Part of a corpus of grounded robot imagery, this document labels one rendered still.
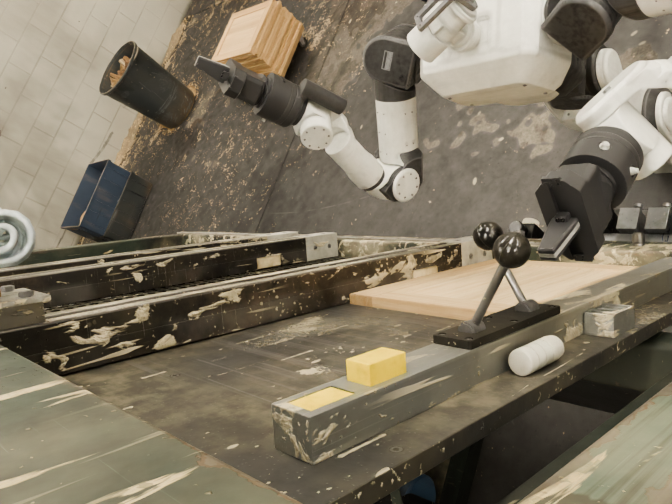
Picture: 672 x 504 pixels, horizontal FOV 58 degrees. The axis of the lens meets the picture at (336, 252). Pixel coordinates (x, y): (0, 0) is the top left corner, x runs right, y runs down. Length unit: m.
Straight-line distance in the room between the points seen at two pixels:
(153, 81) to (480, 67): 4.33
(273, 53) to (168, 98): 1.40
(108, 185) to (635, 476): 4.97
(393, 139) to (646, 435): 1.03
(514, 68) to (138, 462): 0.98
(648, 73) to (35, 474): 0.79
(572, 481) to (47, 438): 0.28
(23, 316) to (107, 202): 4.38
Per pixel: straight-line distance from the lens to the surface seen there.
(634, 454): 0.41
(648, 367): 1.00
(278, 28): 4.35
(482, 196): 2.77
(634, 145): 0.85
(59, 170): 6.15
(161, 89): 5.35
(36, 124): 6.13
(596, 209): 0.78
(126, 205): 5.24
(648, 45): 2.85
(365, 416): 0.53
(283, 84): 1.21
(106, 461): 0.31
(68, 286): 1.39
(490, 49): 1.17
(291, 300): 1.01
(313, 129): 1.21
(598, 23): 1.08
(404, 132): 1.36
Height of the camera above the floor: 2.06
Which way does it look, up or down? 40 degrees down
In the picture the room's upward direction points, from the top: 59 degrees counter-clockwise
